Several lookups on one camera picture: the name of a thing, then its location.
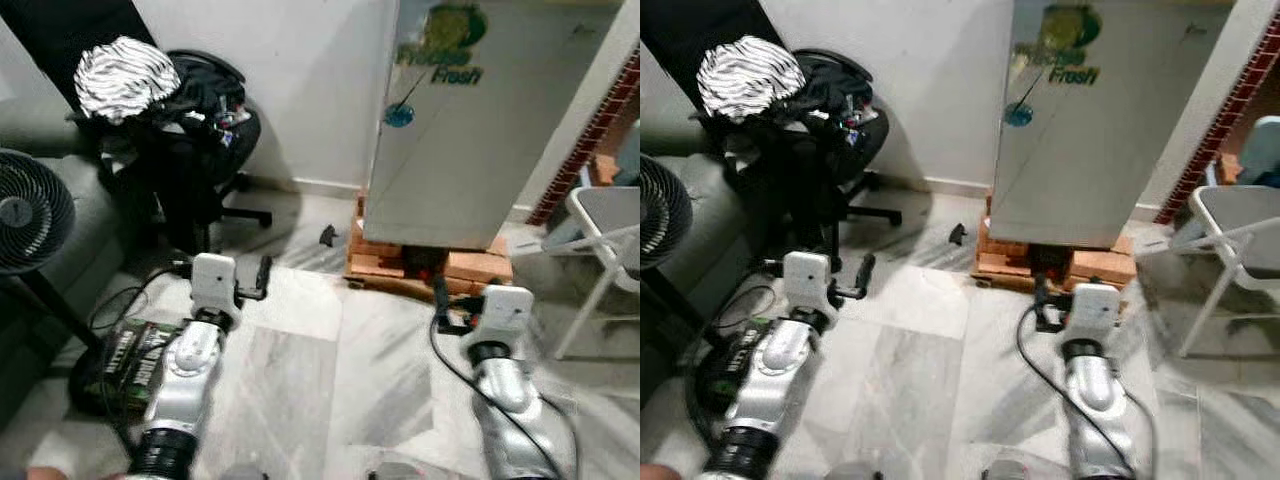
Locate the white frame grey seat chair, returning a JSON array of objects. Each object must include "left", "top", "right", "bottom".
[
  {"left": 1138, "top": 184, "right": 1280, "bottom": 359},
  {"left": 544, "top": 184, "right": 641, "bottom": 362}
]

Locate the orange brick fridge base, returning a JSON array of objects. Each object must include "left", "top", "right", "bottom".
[
  {"left": 971, "top": 194, "right": 1139, "bottom": 293},
  {"left": 344, "top": 190, "right": 515, "bottom": 302}
]

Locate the dark grey sofa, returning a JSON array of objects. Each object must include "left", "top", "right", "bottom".
[
  {"left": 640, "top": 124, "right": 723, "bottom": 403},
  {"left": 0, "top": 95, "right": 136, "bottom": 433}
]

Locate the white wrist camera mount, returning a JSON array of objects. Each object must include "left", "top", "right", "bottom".
[
  {"left": 1061, "top": 283, "right": 1122, "bottom": 344},
  {"left": 782, "top": 250, "right": 834, "bottom": 320},
  {"left": 461, "top": 285, "right": 535, "bottom": 347},
  {"left": 189, "top": 252, "right": 239, "bottom": 322}
]

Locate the black green printed box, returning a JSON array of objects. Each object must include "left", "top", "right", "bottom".
[
  {"left": 698, "top": 316, "right": 779, "bottom": 413},
  {"left": 98, "top": 318, "right": 183, "bottom": 403}
]

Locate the grey robot right leg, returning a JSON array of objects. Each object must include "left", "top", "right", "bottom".
[
  {"left": 364, "top": 461, "right": 433, "bottom": 480},
  {"left": 984, "top": 460, "right": 1047, "bottom": 480}
]

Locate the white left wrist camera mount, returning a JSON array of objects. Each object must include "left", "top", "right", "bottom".
[
  {"left": 782, "top": 250, "right": 834, "bottom": 320},
  {"left": 189, "top": 252, "right": 239, "bottom": 322}
]

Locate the black round floor fan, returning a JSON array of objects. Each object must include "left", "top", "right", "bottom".
[
  {"left": 0, "top": 148, "right": 77, "bottom": 277},
  {"left": 640, "top": 154, "right": 694, "bottom": 272}
]

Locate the black office chair with clothes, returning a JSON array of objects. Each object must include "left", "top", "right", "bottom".
[
  {"left": 690, "top": 46, "right": 903, "bottom": 273},
  {"left": 68, "top": 48, "right": 274, "bottom": 259}
]

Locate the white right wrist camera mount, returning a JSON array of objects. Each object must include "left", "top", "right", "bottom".
[
  {"left": 461, "top": 285, "right": 535, "bottom": 347},
  {"left": 1061, "top": 283, "right": 1122, "bottom": 344}
]

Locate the black white striped cloth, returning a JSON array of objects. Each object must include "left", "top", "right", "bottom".
[
  {"left": 74, "top": 36, "right": 182, "bottom": 124},
  {"left": 696, "top": 34, "right": 807, "bottom": 124}
]

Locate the silver fridge with green print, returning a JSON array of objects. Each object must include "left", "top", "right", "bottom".
[
  {"left": 987, "top": 0, "right": 1253, "bottom": 250},
  {"left": 361, "top": 0, "right": 641, "bottom": 252}
]

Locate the long black left arm cable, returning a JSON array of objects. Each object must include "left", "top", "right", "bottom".
[
  {"left": 698, "top": 258, "right": 787, "bottom": 441},
  {"left": 88, "top": 258, "right": 193, "bottom": 446}
]

